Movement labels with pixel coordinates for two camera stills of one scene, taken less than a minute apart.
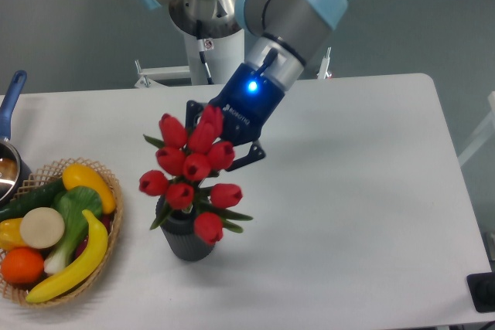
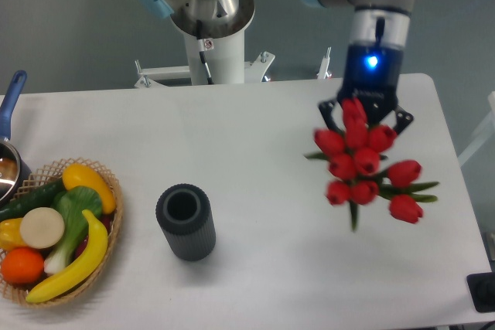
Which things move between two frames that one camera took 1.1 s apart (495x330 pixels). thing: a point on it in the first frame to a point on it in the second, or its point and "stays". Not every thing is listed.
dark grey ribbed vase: x=178 y=231 stays
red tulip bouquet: x=188 y=161 to x=360 y=171
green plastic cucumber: x=42 y=196 stays
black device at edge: x=481 y=287 stays
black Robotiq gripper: x=247 y=101 to x=372 y=74
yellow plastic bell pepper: x=10 y=233 stays
